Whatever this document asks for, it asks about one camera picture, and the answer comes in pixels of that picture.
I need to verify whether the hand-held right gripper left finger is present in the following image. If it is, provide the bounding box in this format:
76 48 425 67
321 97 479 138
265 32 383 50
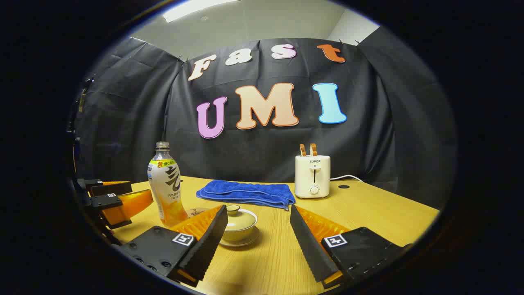
119 205 228 287

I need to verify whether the white toaster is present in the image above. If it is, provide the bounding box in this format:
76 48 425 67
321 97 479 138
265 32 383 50
294 155 331 200

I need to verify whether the cream teacup lid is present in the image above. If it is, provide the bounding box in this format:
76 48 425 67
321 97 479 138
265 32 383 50
224 205 258 231

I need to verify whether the cream ceramic teacup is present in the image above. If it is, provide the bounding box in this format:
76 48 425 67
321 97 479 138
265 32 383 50
221 221 258 242

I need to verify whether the blue folded towel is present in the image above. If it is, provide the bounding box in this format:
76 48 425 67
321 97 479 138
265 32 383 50
196 179 296 211

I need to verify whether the cream ceramic saucer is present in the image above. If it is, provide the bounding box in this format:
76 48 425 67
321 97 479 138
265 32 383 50
218 227 260 247

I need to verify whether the clear plastic water bottle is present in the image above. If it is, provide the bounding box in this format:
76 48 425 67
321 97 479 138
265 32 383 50
147 141 190 228

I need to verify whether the black backdrop cloth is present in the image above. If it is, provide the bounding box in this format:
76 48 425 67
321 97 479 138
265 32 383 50
74 27 457 209

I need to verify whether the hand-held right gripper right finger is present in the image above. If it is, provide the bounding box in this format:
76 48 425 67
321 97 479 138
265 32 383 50
289 205 414 289

